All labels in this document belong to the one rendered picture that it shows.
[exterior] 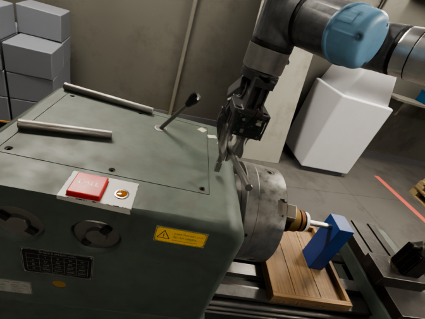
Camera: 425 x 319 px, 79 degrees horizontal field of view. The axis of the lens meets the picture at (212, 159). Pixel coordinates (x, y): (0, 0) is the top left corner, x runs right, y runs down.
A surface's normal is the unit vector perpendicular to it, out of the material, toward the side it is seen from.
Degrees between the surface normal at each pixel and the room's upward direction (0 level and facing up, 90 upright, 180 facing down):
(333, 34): 99
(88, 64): 90
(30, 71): 90
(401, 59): 111
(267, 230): 65
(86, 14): 90
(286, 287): 0
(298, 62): 73
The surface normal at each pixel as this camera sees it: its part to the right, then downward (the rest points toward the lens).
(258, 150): 0.25, 0.32
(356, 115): 0.13, 0.57
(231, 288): 0.28, -0.48
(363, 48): 0.57, 0.58
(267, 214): 0.22, -0.11
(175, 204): 0.29, -0.80
